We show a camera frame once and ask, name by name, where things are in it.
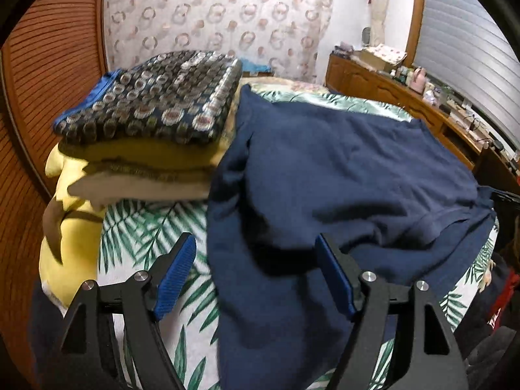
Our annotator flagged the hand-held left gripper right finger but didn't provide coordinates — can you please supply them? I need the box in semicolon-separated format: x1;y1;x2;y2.
315;233;468;390

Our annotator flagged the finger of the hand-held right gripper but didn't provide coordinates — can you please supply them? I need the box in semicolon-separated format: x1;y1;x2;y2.
489;189;520;214

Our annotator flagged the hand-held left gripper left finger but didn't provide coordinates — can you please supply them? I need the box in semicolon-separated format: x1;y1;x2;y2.
51;232;198;390

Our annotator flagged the navy blue printed t-shirt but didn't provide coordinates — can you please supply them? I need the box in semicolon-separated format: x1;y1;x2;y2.
206;85;498;390

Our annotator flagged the green leaf-print blanket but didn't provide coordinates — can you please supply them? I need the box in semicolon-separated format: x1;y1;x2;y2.
97;85;500;390

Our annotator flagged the beige folded garment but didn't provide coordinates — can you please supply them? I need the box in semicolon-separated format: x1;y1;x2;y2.
67;160;220;208

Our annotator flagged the yellow pillow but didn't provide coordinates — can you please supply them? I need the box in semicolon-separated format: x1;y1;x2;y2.
38;144;107;309

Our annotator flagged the person's dark red clothing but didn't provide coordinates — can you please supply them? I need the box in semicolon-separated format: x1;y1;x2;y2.
455;248;520;390

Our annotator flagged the pink thermos jug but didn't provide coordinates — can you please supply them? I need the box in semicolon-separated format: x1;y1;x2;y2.
410;67;427;92

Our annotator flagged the wooden sideboard cabinet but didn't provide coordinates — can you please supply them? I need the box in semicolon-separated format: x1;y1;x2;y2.
325;53;520;196

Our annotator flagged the grey window blind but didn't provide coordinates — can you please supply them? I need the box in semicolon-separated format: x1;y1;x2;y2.
414;0;520;151

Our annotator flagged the dark circle-patterned folded garment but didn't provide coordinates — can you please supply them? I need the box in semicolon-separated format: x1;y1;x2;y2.
53;51;243;145

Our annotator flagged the white floral cloth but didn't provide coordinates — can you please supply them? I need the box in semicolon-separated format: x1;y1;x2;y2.
368;43;409;63

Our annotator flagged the floral bed sheet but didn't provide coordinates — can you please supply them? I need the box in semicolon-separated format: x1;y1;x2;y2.
240;77;338;98

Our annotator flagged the open cardboard box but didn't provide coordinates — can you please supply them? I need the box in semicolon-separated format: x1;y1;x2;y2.
353;49;393;72

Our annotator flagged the blue plastic bag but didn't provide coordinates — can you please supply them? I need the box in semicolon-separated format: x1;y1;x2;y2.
240;59;271;74

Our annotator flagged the beige tied side curtain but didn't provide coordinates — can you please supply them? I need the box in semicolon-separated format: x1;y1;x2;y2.
368;0;391;49

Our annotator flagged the brown louvred wooden wardrobe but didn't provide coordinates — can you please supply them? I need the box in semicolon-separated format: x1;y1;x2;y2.
0;0;110;374

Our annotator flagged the sheer circle-print curtain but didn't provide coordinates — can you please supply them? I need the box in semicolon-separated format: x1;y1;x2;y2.
99;0;334;84

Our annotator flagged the wooden window frame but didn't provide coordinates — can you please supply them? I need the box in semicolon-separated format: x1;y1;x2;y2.
404;0;427;70

